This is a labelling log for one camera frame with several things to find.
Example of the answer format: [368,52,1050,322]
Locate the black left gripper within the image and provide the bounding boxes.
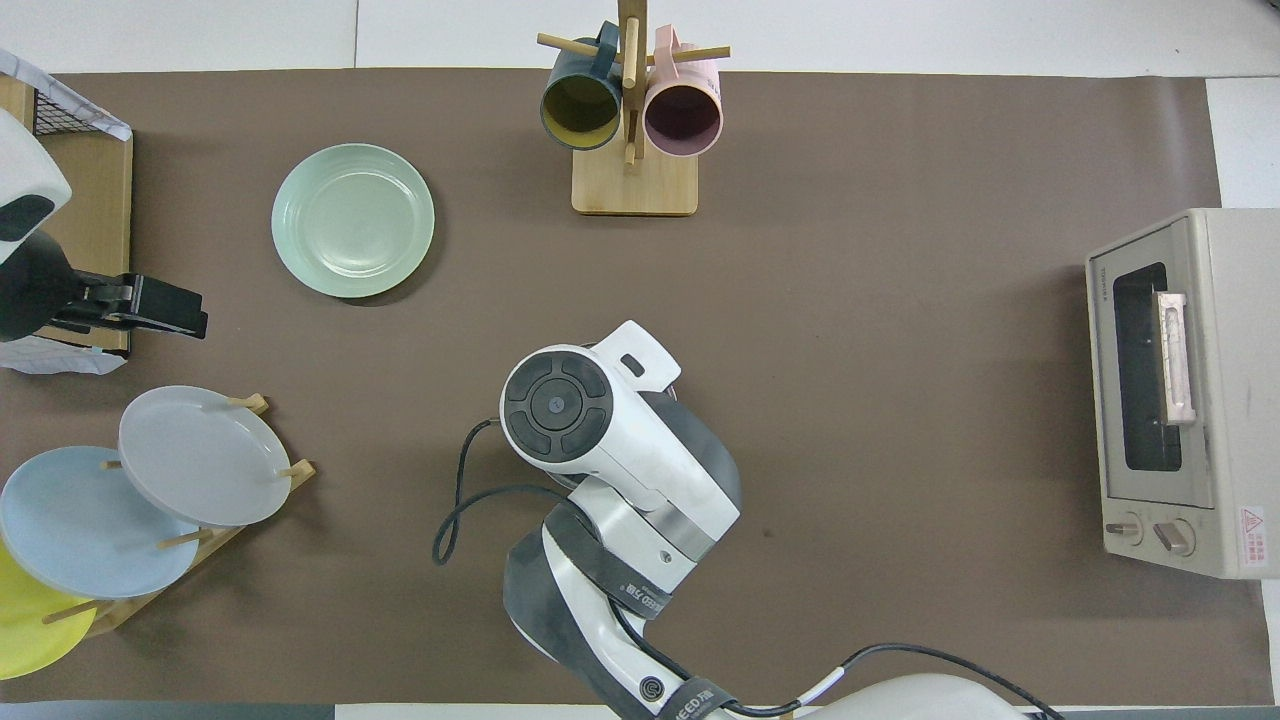
[50,272,209,342]

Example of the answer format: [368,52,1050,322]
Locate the grey plate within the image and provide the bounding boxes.
[118,385,293,528]

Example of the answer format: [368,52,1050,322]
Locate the light green plate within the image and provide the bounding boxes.
[271,143,436,299]

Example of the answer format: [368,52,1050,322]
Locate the light blue plate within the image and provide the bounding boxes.
[0,446,201,600]

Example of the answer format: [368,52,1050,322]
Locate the wooden plate rack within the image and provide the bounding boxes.
[40,393,317,638]

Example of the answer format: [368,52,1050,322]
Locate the yellow plate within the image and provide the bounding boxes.
[0,540,98,681]

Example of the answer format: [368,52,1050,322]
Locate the wooden shelf box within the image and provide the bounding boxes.
[0,75,134,356]

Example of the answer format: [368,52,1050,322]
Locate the white printed paper sheet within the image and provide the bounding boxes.
[0,335,129,376]
[0,48,133,142]

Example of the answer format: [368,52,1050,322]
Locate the dark blue mug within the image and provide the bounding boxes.
[540,22,624,152]

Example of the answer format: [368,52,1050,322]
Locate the wooden mug tree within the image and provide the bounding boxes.
[536,0,731,217]

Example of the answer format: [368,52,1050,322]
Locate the pink mug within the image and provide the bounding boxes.
[643,25,724,158]

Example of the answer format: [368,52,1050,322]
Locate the brown table mat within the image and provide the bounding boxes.
[0,68,1280,706]

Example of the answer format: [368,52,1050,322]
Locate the cream toaster oven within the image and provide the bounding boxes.
[1085,208,1280,581]

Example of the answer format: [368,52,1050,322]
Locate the black wire mesh panel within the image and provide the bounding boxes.
[33,83,113,138]

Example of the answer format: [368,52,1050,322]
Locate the black velcro cable strap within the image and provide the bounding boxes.
[655,678,738,720]
[543,503,673,623]

